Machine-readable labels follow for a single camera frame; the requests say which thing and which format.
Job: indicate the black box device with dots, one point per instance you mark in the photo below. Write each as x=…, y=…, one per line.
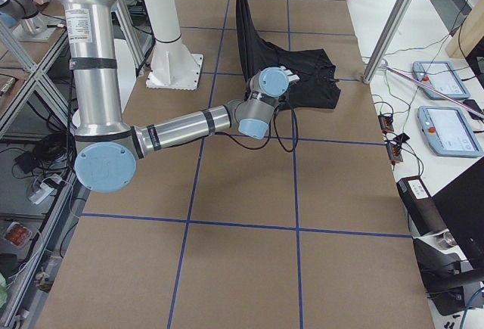
x=420, y=205

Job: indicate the blue teach pendant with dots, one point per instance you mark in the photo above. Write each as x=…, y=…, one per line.
x=448, y=133
x=440, y=76

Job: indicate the aluminium frame post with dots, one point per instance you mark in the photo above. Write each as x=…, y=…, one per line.
x=395, y=18

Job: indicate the red food package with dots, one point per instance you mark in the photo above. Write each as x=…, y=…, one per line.
x=17, y=234

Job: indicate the reacher grabber stick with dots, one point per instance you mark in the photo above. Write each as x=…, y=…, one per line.
x=431, y=93

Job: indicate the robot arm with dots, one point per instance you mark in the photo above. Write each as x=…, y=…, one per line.
x=107, y=148

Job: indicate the far blue teach pendant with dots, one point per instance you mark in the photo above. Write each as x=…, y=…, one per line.
x=440, y=76

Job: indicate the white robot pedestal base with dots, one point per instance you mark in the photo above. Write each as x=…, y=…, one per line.
x=172, y=65

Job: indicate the near blue teach pendant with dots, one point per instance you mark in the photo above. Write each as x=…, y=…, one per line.
x=448, y=133

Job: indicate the small circuit board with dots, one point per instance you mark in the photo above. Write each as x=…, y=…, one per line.
x=385, y=122

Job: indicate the black graphic t-shirt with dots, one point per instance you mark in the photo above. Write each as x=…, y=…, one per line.
x=316, y=87

